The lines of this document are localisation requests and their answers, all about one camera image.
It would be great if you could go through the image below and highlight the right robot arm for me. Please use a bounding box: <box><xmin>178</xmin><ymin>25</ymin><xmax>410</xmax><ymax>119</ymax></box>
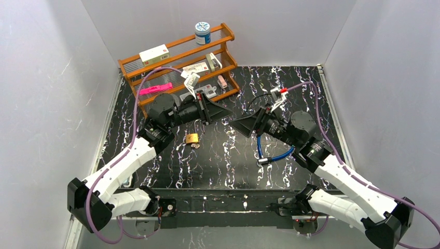
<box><xmin>229</xmin><ymin>108</ymin><xmax>414</xmax><ymax>248</ymax></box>

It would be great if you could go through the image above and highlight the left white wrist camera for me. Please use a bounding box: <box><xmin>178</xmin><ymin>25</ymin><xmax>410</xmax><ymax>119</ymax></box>
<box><xmin>181</xmin><ymin>71</ymin><xmax>200</xmax><ymax>98</ymax></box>

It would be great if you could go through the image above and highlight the white box shelf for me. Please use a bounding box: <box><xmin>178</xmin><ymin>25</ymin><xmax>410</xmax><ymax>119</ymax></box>
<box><xmin>139</xmin><ymin>44</ymin><xmax>171</xmax><ymax>66</ymax></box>
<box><xmin>183</xmin><ymin>62</ymin><xmax>210</xmax><ymax>77</ymax></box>

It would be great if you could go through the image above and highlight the orange wooden shelf rack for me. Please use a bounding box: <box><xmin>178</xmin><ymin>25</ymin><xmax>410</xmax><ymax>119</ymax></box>
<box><xmin>118</xmin><ymin>23</ymin><xmax>240</xmax><ymax>101</ymax></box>

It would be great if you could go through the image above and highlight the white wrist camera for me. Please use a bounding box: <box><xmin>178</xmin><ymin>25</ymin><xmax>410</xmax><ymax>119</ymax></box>
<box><xmin>181</xmin><ymin>71</ymin><xmax>200</xmax><ymax>98</ymax></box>
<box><xmin>270</xmin><ymin>87</ymin><xmax>288</xmax><ymax>113</ymax></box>

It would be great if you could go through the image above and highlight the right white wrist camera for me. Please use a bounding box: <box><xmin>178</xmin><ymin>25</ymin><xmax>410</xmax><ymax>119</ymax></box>
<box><xmin>270</xmin><ymin>87</ymin><xmax>288</xmax><ymax>113</ymax></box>

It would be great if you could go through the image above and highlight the packaged item bottom shelf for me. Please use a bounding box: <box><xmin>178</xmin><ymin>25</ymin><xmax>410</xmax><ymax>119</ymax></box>
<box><xmin>179</xmin><ymin>84</ymin><xmax>217</xmax><ymax>101</ymax></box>

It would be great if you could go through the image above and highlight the purple cable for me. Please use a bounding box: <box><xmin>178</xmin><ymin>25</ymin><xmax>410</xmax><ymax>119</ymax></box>
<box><xmin>285</xmin><ymin>81</ymin><xmax>440</xmax><ymax>249</ymax></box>
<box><xmin>85</xmin><ymin>66</ymin><xmax>193</xmax><ymax>245</ymax></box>

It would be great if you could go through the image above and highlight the white box top shelf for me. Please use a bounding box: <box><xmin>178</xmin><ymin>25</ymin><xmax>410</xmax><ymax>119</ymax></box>
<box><xmin>139</xmin><ymin>44</ymin><xmax>171</xmax><ymax>66</ymax></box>

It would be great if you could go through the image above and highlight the blue lidded jar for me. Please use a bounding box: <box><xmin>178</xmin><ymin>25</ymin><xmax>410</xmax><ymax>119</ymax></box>
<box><xmin>195</xmin><ymin>22</ymin><xmax>211</xmax><ymax>45</ymax></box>

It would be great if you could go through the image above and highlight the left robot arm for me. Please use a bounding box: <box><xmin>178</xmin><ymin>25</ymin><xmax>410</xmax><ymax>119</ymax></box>
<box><xmin>67</xmin><ymin>91</ymin><xmax>232</xmax><ymax>233</ymax></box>

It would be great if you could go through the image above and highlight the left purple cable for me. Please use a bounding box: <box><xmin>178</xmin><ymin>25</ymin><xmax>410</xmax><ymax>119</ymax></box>
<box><xmin>85</xmin><ymin>66</ymin><xmax>193</xmax><ymax>245</ymax></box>

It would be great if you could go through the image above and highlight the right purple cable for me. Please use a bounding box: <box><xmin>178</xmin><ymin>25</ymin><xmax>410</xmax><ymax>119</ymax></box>
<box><xmin>285</xmin><ymin>81</ymin><xmax>440</xmax><ymax>249</ymax></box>

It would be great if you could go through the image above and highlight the blue cable bike lock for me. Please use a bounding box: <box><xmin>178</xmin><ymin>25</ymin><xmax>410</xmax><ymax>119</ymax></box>
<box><xmin>256</xmin><ymin>135</ymin><xmax>295</xmax><ymax>166</ymax></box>

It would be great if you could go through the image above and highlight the pink plastic tool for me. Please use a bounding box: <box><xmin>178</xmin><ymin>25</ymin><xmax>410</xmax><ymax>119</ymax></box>
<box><xmin>139</xmin><ymin>82</ymin><xmax>173</xmax><ymax>95</ymax></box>

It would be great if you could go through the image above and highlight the white box middle shelf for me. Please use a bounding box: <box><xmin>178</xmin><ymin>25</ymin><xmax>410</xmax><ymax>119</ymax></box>
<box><xmin>183</xmin><ymin>62</ymin><xmax>210</xmax><ymax>77</ymax></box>

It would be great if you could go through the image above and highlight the black cable padlock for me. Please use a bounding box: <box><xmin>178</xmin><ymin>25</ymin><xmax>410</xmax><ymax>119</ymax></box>
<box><xmin>242</xmin><ymin>93</ymin><xmax>274</xmax><ymax>114</ymax></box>

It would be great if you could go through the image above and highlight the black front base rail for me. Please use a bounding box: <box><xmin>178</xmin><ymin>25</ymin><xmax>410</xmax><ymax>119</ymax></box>
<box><xmin>117</xmin><ymin>187</ymin><xmax>345</xmax><ymax>230</ymax></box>

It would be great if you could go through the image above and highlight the brass padlock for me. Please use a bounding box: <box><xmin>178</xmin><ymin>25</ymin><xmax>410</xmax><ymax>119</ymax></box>
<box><xmin>185</xmin><ymin>124</ymin><xmax>204</xmax><ymax>145</ymax></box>

